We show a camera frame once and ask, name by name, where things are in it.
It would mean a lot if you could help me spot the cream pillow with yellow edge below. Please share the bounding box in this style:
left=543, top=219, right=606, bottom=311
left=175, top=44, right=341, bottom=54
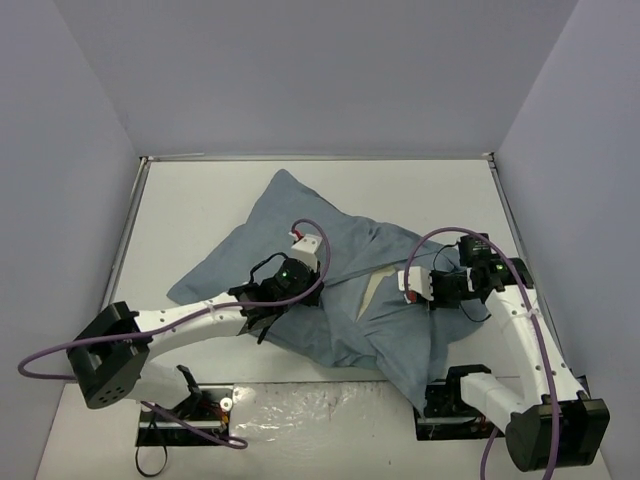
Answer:
left=356, top=265, right=396, bottom=321

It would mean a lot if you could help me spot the blue striped pillowcase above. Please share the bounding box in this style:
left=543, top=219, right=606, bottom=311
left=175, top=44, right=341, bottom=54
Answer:
left=166, top=168, right=491, bottom=412

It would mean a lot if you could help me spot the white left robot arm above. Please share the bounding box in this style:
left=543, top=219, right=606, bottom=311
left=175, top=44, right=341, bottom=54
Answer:
left=66, top=253, right=324, bottom=418

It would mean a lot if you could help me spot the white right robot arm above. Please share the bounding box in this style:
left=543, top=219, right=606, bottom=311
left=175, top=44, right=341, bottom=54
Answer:
left=428, top=230, right=610, bottom=478

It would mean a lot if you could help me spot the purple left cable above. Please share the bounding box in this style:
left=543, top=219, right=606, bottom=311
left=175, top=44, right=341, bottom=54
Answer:
left=17, top=218, right=335, bottom=450

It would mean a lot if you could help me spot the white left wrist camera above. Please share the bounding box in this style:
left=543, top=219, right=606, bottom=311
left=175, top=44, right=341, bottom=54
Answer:
left=289, top=232, right=323, bottom=263

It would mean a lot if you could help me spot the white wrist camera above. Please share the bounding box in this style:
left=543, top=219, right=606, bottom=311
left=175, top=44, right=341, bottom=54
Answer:
left=289, top=232, right=323, bottom=263
left=397, top=266, right=433, bottom=304

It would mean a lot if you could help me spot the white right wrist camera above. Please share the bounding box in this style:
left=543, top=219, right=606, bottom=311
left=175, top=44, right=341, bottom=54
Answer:
left=397, top=266, right=433, bottom=304

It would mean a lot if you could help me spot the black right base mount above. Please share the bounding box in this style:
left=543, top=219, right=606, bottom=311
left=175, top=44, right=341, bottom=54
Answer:
left=414, top=380, right=494, bottom=441

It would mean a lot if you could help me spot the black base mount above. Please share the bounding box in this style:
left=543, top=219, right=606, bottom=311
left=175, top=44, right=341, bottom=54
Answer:
left=414, top=380, right=494, bottom=441
left=135, top=385, right=234, bottom=447

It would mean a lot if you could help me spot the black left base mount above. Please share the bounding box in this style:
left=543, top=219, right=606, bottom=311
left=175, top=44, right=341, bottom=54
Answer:
left=135, top=385, right=234, bottom=447

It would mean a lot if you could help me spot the thin black cable loop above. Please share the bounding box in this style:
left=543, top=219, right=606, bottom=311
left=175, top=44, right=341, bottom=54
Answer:
left=137, top=442, right=171, bottom=476

